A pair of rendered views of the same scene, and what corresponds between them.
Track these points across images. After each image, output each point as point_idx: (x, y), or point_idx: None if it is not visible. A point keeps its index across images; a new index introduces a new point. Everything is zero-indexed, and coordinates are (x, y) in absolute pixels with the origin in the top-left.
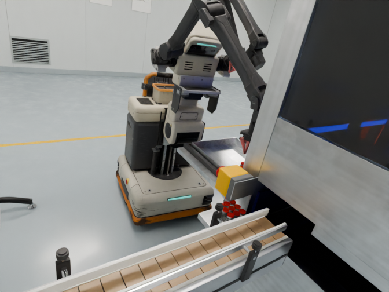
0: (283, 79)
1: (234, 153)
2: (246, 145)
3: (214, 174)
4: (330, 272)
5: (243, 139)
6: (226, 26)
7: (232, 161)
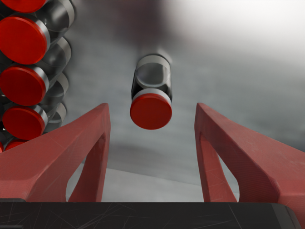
0: None
1: (293, 133)
2: (222, 191)
3: None
4: None
5: (272, 196)
6: None
7: (250, 37)
